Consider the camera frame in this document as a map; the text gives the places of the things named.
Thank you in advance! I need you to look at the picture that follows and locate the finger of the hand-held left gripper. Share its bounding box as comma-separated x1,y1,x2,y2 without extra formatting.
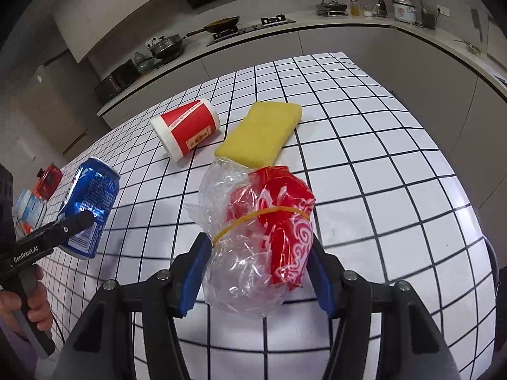
37,211,96,251

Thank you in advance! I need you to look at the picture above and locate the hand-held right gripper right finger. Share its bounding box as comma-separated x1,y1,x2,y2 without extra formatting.
307,241,462,380

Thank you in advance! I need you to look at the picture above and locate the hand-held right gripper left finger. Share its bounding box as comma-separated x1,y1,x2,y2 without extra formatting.
65,233,215,380

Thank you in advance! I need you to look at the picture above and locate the blue soda can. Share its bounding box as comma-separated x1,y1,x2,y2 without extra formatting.
56,157,121,261

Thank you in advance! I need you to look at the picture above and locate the clear plastic bag red wrapper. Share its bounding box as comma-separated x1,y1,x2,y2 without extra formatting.
183,157,316,319

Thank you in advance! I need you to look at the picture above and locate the person's left forearm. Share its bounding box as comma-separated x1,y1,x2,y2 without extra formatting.
0,325,34,371

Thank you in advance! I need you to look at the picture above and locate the person's left hand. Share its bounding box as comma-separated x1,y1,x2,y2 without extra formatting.
0,263,54,333

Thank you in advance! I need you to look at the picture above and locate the blue white packet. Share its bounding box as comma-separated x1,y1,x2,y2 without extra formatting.
15,189,47,226

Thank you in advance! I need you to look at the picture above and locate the small red pot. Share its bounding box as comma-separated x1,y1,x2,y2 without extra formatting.
32,163,63,200

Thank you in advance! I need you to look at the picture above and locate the white checkered tablecloth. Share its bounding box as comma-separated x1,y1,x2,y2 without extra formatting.
16,51,497,380

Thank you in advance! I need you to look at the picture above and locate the grey refrigerator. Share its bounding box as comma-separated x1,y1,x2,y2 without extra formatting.
12,49,113,167

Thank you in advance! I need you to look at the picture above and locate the red white paper cup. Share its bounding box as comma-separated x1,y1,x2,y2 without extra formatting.
151,98,220,164

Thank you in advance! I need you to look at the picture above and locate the black countertop oven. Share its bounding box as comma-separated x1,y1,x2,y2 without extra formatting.
94,59,140,104

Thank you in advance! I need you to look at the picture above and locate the yellow sponge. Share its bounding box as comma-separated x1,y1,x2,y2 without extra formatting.
214,101,303,168

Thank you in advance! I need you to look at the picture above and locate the green teapot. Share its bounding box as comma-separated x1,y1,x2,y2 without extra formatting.
132,51,154,74

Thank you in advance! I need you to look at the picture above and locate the wok with glass lid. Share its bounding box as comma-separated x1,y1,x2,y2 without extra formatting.
147,35,186,59

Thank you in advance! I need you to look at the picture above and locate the grey kitchen counter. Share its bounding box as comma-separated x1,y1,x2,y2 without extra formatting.
97,12,507,214

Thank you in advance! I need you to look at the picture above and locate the black frying pan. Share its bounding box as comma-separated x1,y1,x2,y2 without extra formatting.
185,16,241,37

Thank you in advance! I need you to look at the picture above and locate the black gas stove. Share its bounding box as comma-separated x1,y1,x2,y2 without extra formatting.
206,15,297,46

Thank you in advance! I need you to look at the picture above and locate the sink faucet with basket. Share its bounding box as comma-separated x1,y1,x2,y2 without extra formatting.
316,0,348,16

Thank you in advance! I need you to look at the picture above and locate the dark utensil holder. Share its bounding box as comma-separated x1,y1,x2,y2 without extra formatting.
420,2,437,30

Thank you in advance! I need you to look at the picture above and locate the white rice cooker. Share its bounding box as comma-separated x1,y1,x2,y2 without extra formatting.
391,0,418,24

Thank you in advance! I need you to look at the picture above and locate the black cable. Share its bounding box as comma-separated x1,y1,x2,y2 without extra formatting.
49,313,67,343

